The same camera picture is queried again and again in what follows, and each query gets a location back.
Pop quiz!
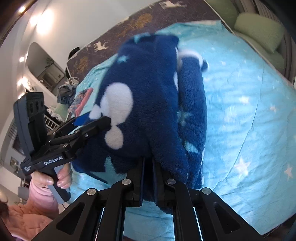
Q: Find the floral cloth with red trim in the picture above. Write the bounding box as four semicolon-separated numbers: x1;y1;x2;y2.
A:
68;88;93;116

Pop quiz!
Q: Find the small black object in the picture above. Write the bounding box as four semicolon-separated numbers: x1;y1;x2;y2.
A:
69;47;80;60

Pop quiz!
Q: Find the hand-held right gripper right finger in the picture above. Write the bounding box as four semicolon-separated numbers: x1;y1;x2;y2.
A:
151;157;266;241

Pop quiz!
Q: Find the person's left hand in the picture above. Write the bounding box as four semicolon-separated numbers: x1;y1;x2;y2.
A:
31;163;73;189

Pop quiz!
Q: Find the white slatted rail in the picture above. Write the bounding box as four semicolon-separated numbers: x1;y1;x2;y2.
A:
44;105;63;131

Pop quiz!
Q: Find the dark deer printed bedspread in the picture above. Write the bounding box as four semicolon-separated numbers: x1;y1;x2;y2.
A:
65;0;234;80

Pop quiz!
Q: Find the green pillow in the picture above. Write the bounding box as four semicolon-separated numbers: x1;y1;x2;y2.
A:
206;0;238;30
233;13;285;54

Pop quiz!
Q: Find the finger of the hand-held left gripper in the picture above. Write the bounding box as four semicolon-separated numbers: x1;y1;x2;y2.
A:
47;112;94;139
48;116;112;160

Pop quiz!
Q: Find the person's pink fleece top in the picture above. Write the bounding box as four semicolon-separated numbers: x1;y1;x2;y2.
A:
0;204;60;241

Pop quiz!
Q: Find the navy star fleece garment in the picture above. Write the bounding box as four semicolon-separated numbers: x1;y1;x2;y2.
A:
72;32;208;215

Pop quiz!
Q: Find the light blue star blanket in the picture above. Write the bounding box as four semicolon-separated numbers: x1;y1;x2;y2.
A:
58;20;296;239

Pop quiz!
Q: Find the grey clothes pile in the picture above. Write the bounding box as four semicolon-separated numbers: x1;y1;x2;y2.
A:
57;77;80;105

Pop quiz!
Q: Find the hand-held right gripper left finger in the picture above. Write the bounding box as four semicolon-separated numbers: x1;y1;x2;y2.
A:
30;157;146;241

